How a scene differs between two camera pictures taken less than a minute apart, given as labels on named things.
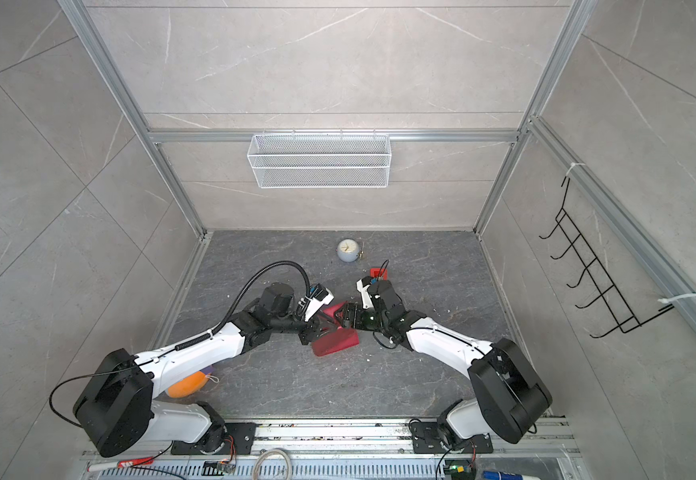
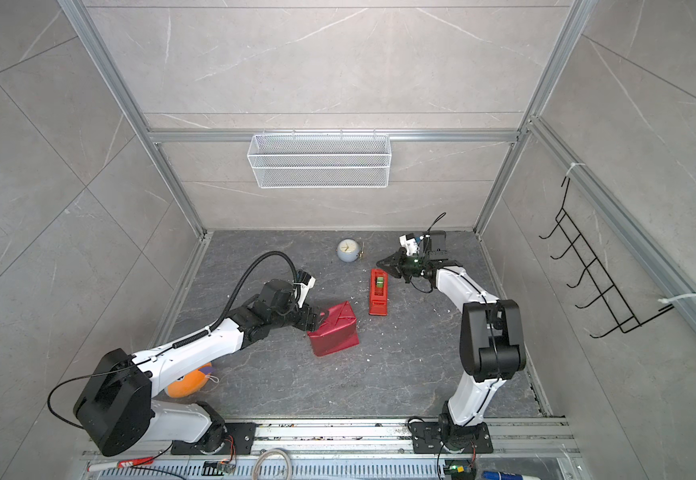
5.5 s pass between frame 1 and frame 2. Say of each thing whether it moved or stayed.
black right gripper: moved
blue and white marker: stayed
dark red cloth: stayed
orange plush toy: stayed
